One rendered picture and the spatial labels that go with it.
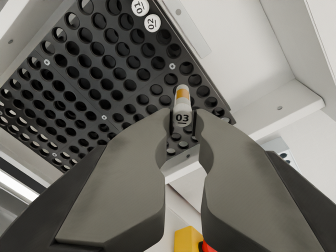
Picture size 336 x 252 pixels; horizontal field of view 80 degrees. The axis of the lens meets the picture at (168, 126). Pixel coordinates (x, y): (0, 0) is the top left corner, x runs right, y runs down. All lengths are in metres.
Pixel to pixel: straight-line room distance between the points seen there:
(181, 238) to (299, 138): 0.30
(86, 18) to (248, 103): 0.21
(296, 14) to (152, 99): 0.14
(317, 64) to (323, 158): 0.32
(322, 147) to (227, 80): 0.28
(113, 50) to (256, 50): 0.16
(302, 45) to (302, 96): 0.07
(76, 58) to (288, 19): 0.19
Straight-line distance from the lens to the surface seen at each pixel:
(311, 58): 0.22
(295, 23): 0.21
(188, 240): 0.45
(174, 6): 0.24
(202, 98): 0.20
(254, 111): 0.27
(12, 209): 0.29
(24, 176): 0.31
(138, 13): 0.18
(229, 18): 0.25
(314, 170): 0.53
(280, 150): 0.41
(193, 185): 0.49
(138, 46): 0.19
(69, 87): 0.23
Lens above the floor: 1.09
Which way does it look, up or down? 57 degrees down
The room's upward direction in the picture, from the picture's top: 173 degrees counter-clockwise
